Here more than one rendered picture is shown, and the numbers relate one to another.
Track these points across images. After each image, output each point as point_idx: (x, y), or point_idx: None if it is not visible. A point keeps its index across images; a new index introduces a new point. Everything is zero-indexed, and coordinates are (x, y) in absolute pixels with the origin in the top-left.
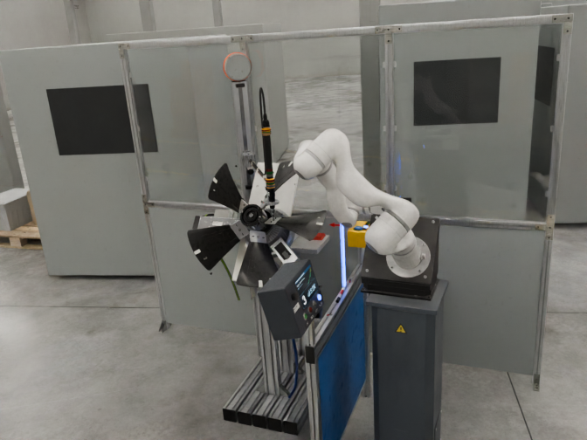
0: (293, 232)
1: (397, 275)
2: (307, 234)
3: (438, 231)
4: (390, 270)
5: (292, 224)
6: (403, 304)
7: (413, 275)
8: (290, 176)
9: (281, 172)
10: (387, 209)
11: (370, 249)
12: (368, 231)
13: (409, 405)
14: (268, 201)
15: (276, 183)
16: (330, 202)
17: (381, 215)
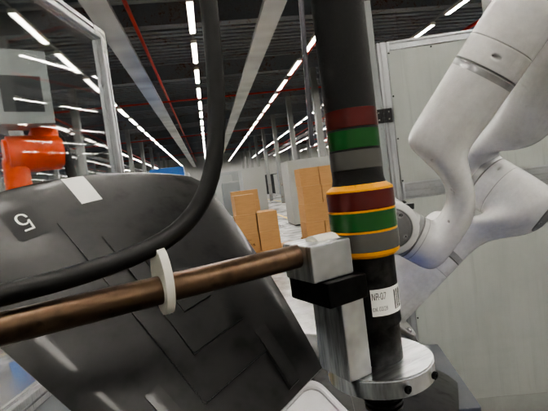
0: (458, 402)
1: (414, 336)
2: (438, 375)
3: (60, 406)
4: (408, 338)
5: (414, 400)
6: (444, 369)
7: (407, 322)
8: (227, 220)
9: (86, 249)
10: (498, 156)
11: (545, 222)
12: (544, 187)
13: None
14: (389, 366)
15: (207, 295)
16: (474, 187)
17: (506, 165)
